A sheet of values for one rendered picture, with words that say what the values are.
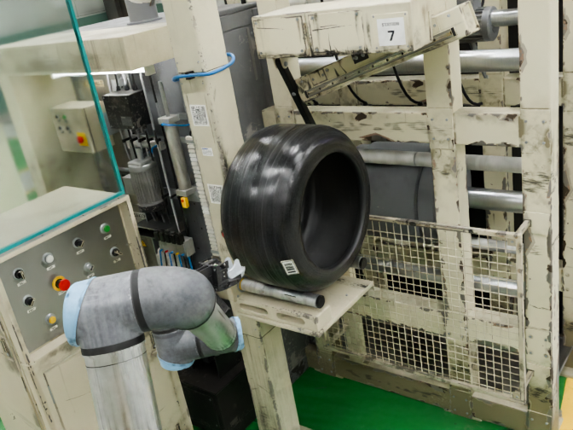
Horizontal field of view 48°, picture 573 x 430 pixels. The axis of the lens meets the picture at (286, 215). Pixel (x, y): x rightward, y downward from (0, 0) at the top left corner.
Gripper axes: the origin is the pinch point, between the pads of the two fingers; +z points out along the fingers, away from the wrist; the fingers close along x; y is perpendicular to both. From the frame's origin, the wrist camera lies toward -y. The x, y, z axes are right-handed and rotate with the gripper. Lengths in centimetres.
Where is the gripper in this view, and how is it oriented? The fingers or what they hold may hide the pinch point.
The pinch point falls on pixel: (241, 270)
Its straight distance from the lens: 194.7
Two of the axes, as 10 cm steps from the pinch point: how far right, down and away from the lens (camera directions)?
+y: -0.9, -9.5, -2.9
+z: 6.0, -2.9, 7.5
